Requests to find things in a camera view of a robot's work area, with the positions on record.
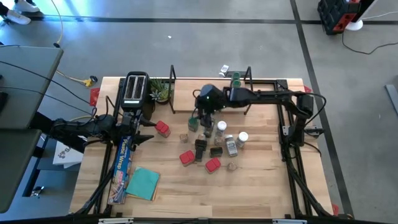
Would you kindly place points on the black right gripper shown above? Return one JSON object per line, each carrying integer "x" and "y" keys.
{"x": 211, "y": 98}

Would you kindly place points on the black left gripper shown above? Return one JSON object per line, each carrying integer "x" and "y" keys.
{"x": 130, "y": 130}

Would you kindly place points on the white lid seasoning jar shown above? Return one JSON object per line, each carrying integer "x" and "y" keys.
{"x": 224, "y": 69}
{"x": 231, "y": 146}
{"x": 221, "y": 126}
{"x": 242, "y": 137}

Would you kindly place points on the red lid paprika tin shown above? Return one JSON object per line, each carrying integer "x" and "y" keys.
{"x": 162, "y": 127}
{"x": 213, "y": 164}
{"x": 187, "y": 157}

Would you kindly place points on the dark rectangular spice tin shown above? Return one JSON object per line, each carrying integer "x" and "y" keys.
{"x": 216, "y": 152}
{"x": 201, "y": 144}
{"x": 200, "y": 155}

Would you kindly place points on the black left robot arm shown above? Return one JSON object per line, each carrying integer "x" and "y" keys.
{"x": 81, "y": 127}

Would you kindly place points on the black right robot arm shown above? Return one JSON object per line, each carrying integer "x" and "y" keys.
{"x": 264, "y": 95}

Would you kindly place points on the potted succulent plant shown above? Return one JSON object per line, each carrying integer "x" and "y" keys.
{"x": 160, "y": 91}

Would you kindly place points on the black toaster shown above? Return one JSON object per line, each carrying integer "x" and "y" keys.
{"x": 135, "y": 90}

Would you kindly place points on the blue plastic wrap box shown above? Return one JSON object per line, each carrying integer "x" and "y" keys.
{"x": 121, "y": 168}

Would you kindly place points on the teal folded cloth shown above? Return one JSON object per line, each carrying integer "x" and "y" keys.
{"x": 143, "y": 183}

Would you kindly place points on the red table clamp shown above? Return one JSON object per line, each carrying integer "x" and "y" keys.
{"x": 94, "y": 96}
{"x": 335, "y": 209}
{"x": 308, "y": 89}

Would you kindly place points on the black round plug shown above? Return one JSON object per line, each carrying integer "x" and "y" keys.
{"x": 93, "y": 79}

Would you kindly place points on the white printed box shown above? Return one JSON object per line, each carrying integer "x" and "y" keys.
{"x": 66, "y": 155}

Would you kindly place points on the small metal clamp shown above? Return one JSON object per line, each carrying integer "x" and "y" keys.
{"x": 37, "y": 191}

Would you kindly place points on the dark grey desk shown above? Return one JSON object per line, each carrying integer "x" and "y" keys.
{"x": 15, "y": 165}

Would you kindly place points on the black red tool organizer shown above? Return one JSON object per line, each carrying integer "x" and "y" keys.
{"x": 335, "y": 15}

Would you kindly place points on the person's shoe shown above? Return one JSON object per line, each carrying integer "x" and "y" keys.
{"x": 26, "y": 5}
{"x": 18, "y": 17}

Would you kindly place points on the white round stand base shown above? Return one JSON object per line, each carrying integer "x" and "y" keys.
{"x": 354, "y": 25}

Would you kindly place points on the grey metal bar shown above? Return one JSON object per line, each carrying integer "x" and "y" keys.
{"x": 392, "y": 96}

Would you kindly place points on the white bracket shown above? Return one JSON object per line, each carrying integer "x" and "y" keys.
{"x": 289, "y": 221}
{"x": 115, "y": 221}

